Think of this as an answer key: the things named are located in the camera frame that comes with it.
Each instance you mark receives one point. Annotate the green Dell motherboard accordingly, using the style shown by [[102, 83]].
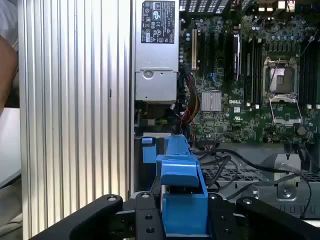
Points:
[[250, 125]]

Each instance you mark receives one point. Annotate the thin metal locking lever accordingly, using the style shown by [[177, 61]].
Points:
[[273, 75]]

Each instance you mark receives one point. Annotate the silver chipset heatsink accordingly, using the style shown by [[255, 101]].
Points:
[[211, 101]]

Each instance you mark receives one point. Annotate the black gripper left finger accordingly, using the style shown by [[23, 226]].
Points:
[[100, 212]]

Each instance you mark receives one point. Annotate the black RAM slot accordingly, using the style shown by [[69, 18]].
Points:
[[250, 75], [256, 75]]

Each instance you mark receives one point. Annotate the CPU socket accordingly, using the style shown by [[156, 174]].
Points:
[[283, 80]]

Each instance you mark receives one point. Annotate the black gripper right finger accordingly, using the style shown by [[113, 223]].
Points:
[[262, 220]]

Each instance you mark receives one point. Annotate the silver power supply unit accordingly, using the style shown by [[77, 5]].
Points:
[[156, 80]]

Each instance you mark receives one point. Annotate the black expansion slot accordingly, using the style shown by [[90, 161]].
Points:
[[237, 57]]

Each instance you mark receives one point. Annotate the black and silver PC case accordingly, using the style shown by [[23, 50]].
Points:
[[132, 100]]

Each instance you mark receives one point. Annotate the blue plastic strip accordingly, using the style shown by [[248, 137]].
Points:
[[147, 150]]

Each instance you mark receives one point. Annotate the grey metal disk bay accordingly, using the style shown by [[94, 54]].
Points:
[[287, 192]]

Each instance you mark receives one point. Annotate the round coin battery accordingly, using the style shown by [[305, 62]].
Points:
[[301, 130]]

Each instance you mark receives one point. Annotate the white expansion slot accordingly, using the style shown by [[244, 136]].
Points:
[[194, 50]]

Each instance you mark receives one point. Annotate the metal socket cover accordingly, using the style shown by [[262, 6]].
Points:
[[273, 112]]

